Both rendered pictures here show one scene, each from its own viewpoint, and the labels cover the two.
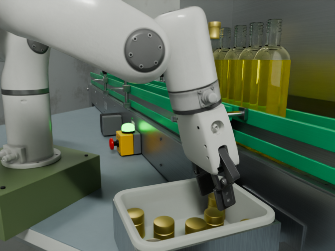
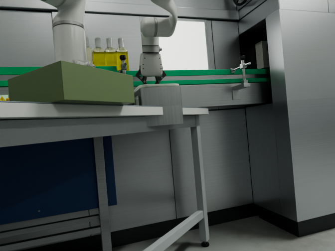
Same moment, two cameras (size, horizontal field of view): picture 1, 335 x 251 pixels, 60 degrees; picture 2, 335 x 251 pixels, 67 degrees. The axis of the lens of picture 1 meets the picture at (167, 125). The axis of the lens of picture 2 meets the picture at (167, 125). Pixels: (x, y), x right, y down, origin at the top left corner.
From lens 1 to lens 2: 119 cm
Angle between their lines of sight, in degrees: 86
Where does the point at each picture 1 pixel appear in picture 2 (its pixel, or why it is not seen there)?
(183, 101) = (157, 48)
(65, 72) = not seen: outside the picture
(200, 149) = (158, 66)
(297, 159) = (150, 82)
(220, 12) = (29, 31)
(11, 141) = (82, 58)
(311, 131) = not seen: hidden behind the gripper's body
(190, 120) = (156, 56)
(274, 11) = (91, 38)
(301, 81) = not seen: hidden behind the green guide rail
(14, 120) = (83, 44)
